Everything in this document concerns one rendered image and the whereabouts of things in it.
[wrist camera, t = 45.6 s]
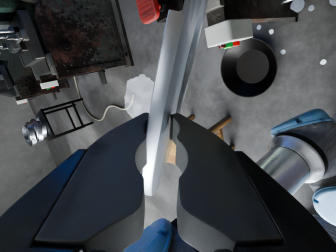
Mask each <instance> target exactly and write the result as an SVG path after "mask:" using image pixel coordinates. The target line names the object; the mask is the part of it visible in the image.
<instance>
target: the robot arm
mask: <svg viewBox="0 0 336 252"><path fill-rule="evenodd" d="M148 118H149V113H148V112H145V113H142V114H140V115H138V116H136V117H134V118H133V119H131V120H129V121H127V122H125V123H123V124H121V125H119V126H117V127H116V128H114V129H112V130H110V131H109V132H107V133H106V134H104V135H103V136H101V137H100V138H99V139H98V140H96V141H95V142H94V143H93V144H92V145H90V146H89V147H88V148H87V149H78V150H77V151H76V152H74V153H73V154H72V155H71V156H70V157H68V158H67V159H66V160H65V161H64V162H62V163H61V164H60V165H59V166H58V167H56V168H55V169H54V170H53V171H52V172H50V173H49V174H48V175H47V176H46V177H44V178H43V179H42V180H41V181H40V182H38V183H37V184H36V185H35V186H34V187H32V188H31V189H30V190H29V191H28V192H26V193H25V194H24V195H23V196H22V197H20V198H19V199H18V200H17V201H16V202H15V203H14V204H13V205H12V206H10V207H9V208H8V209H7V210H6V211H5V212H4V213H3V214H2V215H1V216H0V252H122V251H123V252H336V243H335V241H334V240H333V239H332V238H331V236H330V235H329V234H328V233H327V231H326V230H325V229H324V228H323V227H322V225H321V224H320V223H319V222H318V221H317V220H316V219H315V217H314V216H313V215H312V214H311V213H310V212H309V211H308V210H307V209H306V208H305V207H304V206H303V205H302V204H301V203H300V202H299V201H298V200H297V199H296V198H295V197H293V195H294V193H295V192H296V191H297V190H298V189H299V188H300V187H301V186H302V185H303V184H304V183H308V185H309V186H310V187H311V189H312V190H313V192H314V194H313V197H312V200H313V206H314V208H315V210H316V211H317V213H318V214H319V215H320V216H321V217H322V218H323V219H325V220H326V221H327V222H329V223H331V224H332V225H334V226H336V124H335V122H334V121H335V120H334V119H333V118H331V117H330V116H329V115H328V114H327V113H326V112H325V111H324V110H323V109H320V108H316V109H312V110H309V111H307V112H305V113H302V114H300V115H298V116H296V117H293V118H291V119H289V120H287V121H285V122H283V123H281V124H279V125H277V126H275V127H273V128H272V129H271V130H270V132H271V136H272V137H274V138H273V139H272V140H271V141H270V142H269V143H268V146H267V154H265V155H264V156H263V157H262V158H261V159H260V160H258V161H257V162H256V163H255V162H254V161H253V160H252V159H251V158H250V157H248V156H247V155H246V154H245V153H244V152H243V151H234V150H233V149H232V148H231V147H230V146H229V145H228V144H227V143H226V142H225V141H223V140H222V139H221V138H220V137H218V136H217V135H216V134H214V133H213V132H211V131H210V130H208V129H206V128H205V127H203V126H201V125H199V124H197V123H196V122H194V121H192V120H190V119H189V118H187V117H185V116H183V115H182V114H180V113H175V114H170V115H169V139H170V140H172V141H173V142H174V143H175V145H176V154H175V164H176V166H177V167H178V168H179V169H180V171H181V172H182V175H181V176H180V177H179V181H178V193H177V205H176V215H177V218H175V219H174V220H173V221H172V222H170V221H169V220H167V219H166V218H160V219H158V220H156V221H154V222H153V223H152V224H151V225H149V226H147V227H146V228H145V229H144V221H145V187H144V178H143V176H142V175H141V173H140V172H141V170H142V169H143V168H144V167H145V166H146V164H147V136H146V132H147V125H148Z"/></svg>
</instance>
